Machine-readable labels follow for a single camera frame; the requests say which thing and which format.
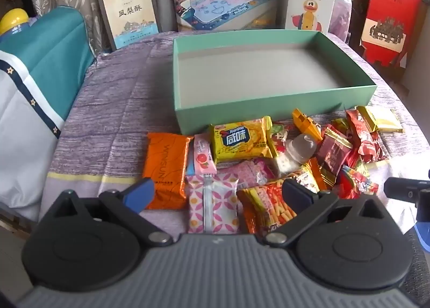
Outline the orange Winsun snack packet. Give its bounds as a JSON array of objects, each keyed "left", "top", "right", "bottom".
[{"left": 143, "top": 132, "right": 195, "bottom": 210}]

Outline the red white candy packet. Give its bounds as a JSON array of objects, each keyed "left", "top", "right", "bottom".
[{"left": 267, "top": 123, "right": 296, "bottom": 161}]

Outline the pink circle patterned packet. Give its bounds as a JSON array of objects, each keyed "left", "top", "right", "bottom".
[{"left": 185, "top": 174, "right": 241, "bottom": 235}]

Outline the green cardboard box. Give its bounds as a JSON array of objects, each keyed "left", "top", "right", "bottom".
[{"left": 172, "top": 30, "right": 377, "bottom": 135}]

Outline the yellow gold snack packet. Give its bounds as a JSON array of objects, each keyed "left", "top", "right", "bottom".
[{"left": 356, "top": 106, "right": 404, "bottom": 134}]

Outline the yellow cartoon candy box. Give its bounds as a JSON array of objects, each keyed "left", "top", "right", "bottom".
[{"left": 292, "top": 108, "right": 324, "bottom": 142}]

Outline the pink grapefruit candy stick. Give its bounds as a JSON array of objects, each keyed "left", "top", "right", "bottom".
[{"left": 186, "top": 134, "right": 217, "bottom": 177}]

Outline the red foil candy packet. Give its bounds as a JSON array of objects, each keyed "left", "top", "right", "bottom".
[{"left": 345, "top": 110, "right": 384, "bottom": 164}]

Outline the yellow cracker packet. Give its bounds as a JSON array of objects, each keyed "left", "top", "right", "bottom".
[{"left": 210, "top": 116, "right": 273, "bottom": 166}]

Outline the dark red gold-edged packet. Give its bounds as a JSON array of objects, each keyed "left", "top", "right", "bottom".
[{"left": 314, "top": 125, "right": 353, "bottom": 176}]

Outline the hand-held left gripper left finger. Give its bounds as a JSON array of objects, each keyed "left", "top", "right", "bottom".
[{"left": 50, "top": 177, "right": 173, "bottom": 248}]

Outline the yellow red cartoon packet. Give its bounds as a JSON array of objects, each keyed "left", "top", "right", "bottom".
[{"left": 292, "top": 160, "right": 328, "bottom": 194}]

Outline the red rainbow striped packet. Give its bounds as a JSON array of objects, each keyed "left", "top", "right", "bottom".
[{"left": 338, "top": 165, "right": 379, "bottom": 199}]

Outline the brown framed pastry box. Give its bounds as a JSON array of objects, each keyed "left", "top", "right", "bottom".
[{"left": 95, "top": 0, "right": 163, "bottom": 51}]

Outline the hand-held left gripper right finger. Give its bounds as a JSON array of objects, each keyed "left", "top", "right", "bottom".
[{"left": 264, "top": 178, "right": 387, "bottom": 249}]

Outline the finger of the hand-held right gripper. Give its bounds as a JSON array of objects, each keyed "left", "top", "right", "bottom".
[
  {"left": 384, "top": 177, "right": 430, "bottom": 203},
  {"left": 414, "top": 199, "right": 430, "bottom": 245}
]

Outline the pink clear plastic packet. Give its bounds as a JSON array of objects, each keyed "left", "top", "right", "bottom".
[{"left": 217, "top": 157, "right": 279, "bottom": 191}]

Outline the clear jelly cup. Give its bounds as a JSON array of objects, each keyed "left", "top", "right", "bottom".
[{"left": 285, "top": 133, "right": 319, "bottom": 166}]

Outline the teal white fabric cover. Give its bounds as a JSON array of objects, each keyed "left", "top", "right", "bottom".
[{"left": 0, "top": 6, "right": 95, "bottom": 221}]

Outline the yellow plastic ball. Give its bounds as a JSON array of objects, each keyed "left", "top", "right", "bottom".
[{"left": 0, "top": 8, "right": 30, "bottom": 36}]

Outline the orange stick biscuit packet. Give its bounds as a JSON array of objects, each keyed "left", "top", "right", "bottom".
[{"left": 237, "top": 182, "right": 299, "bottom": 236}]

